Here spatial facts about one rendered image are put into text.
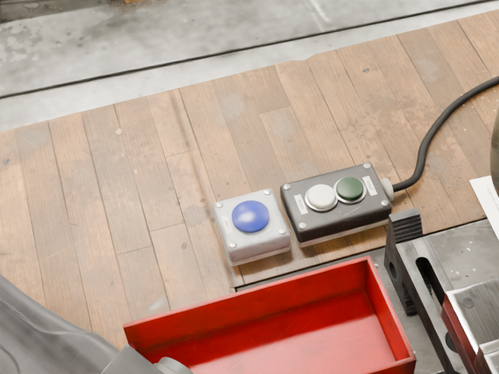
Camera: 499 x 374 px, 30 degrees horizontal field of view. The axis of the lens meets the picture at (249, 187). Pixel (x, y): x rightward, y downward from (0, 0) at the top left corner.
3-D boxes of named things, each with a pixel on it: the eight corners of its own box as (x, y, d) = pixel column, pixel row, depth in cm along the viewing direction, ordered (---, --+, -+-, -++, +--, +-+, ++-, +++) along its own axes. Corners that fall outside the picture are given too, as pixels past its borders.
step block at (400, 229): (383, 263, 98) (388, 214, 91) (409, 256, 98) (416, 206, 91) (406, 315, 94) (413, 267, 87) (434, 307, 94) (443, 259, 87)
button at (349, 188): (332, 191, 102) (332, 179, 100) (357, 184, 102) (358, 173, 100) (341, 211, 100) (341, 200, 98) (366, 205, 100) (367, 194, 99)
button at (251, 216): (228, 214, 101) (226, 204, 99) (263, 205, 101) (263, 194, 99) (238, 244, 98) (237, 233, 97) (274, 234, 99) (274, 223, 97)
